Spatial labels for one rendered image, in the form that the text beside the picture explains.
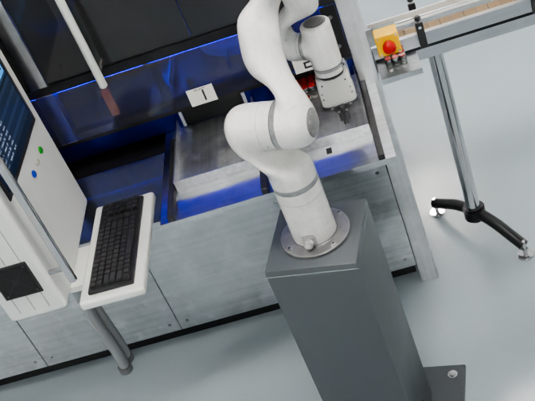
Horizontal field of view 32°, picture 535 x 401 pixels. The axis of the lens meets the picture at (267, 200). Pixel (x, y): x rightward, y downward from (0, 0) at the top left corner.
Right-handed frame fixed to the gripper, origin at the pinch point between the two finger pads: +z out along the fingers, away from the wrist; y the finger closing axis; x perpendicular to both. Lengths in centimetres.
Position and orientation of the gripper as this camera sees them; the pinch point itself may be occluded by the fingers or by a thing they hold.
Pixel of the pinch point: (345, 115)
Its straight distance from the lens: 272.3
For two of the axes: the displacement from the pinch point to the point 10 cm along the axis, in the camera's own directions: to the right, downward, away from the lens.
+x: 0.5, 6.1, -7.9
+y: -9.5, 2.8, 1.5
